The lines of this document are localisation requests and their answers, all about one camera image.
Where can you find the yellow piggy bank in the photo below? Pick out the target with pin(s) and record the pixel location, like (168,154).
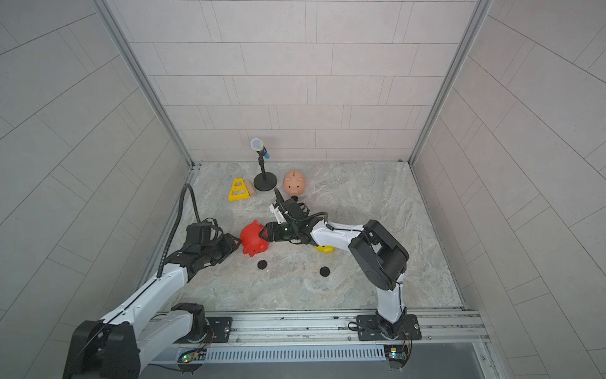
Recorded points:
(325,249)

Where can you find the aluminium mounting rail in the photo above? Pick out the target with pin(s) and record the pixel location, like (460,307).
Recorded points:
(315,327)

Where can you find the yellow triangular block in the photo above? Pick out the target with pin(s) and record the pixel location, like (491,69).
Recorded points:
(238,191)

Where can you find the black plug near yellow pig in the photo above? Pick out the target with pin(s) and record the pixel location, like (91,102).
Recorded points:
(325,271)

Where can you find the red piggy bank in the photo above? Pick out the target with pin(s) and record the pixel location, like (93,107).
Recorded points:
(251,241)

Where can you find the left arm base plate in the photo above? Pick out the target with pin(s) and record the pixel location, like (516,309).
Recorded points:
(209,330)

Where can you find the right circuit board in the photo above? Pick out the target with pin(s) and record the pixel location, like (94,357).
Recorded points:
(396,356)

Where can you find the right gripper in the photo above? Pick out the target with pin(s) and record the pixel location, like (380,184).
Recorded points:
(274,231)

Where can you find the pink piggy bank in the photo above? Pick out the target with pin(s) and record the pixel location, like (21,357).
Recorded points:
(294,183)

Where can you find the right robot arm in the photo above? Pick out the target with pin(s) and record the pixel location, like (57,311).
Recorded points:
(380,256)

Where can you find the black microphone stand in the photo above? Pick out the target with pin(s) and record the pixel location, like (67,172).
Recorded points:
(265,181)

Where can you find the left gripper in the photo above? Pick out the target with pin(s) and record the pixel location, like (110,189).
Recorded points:
(230,245)

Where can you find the left circuit board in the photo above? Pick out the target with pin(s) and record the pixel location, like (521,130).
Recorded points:
(196,356)

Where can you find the circuit board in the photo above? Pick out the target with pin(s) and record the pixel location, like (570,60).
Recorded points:
(196,356)
(396,356)

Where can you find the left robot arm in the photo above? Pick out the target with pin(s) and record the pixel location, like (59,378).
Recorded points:
(125,340)

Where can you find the small wooden block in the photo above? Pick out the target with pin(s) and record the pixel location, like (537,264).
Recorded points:
(250,188)

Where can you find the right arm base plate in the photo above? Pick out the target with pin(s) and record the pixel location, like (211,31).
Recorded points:
(372,327)

